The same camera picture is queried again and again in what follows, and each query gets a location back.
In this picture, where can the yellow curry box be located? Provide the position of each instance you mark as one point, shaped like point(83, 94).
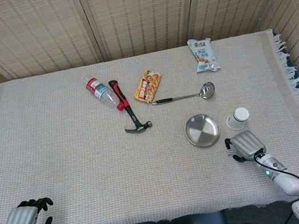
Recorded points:
point(148, 86)

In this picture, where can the white blue snack bag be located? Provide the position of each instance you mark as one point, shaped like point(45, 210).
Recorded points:
point(204, 56)

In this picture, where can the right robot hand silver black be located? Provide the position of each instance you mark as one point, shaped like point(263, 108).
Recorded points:
point(248, 144)

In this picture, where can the small white die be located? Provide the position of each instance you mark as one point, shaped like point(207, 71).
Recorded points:
point(228, 152)

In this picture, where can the white paper cup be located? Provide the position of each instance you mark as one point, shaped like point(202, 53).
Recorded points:
point(239, 119)

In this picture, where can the clear plastic bottle red label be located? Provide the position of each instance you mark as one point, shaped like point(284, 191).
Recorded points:
point(99, 90)

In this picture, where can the beige woven tablecloth with fringe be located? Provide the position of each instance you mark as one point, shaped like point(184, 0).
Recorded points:
point(89, 163)

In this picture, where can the round steel plate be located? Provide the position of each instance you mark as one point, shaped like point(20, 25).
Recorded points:
point(202, 131)

